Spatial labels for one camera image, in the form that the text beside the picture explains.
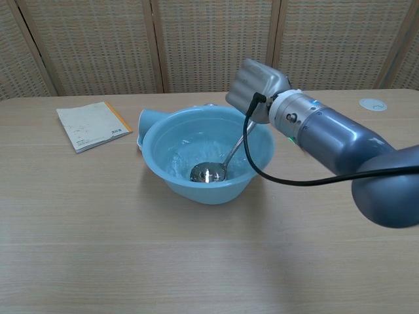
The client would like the black cable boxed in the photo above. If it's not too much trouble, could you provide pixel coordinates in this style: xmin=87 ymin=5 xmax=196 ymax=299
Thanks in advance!
xmin=242 ymin=92 xmax=419 ymax=187

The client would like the light blue plastic cup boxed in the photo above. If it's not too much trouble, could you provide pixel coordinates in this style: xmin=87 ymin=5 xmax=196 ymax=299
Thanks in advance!
xmin=137 ymin=109 xmax=169 ymax=142

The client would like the woven folding screen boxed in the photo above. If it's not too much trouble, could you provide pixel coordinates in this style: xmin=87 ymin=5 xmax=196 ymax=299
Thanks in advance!
xmin=0 ymin=0 xmax=419 ymax=101

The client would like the blue plastic basin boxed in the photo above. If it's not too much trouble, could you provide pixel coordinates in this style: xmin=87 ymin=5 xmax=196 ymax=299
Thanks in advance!
xmin=141 ymin=105 xmax=276 ymax=206

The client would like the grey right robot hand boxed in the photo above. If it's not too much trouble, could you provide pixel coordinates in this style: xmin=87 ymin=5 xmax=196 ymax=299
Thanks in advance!
xmin=225 ymin=58 xmax=293 ymax=125

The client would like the white booklet orange spine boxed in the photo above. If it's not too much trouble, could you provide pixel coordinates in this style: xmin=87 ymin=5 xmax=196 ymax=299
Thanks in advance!
xmin=56 ymin=101 xmax=134 ymax=154

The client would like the stainless steel ladle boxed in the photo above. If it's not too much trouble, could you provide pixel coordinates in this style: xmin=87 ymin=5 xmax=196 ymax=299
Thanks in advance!
xmin=189 ymin=119 xmax=257 ymax=183

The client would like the white round sticker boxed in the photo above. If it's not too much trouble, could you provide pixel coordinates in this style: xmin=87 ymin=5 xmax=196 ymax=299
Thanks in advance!
xmin=358 ymin=98 xmax=388 ymax=111

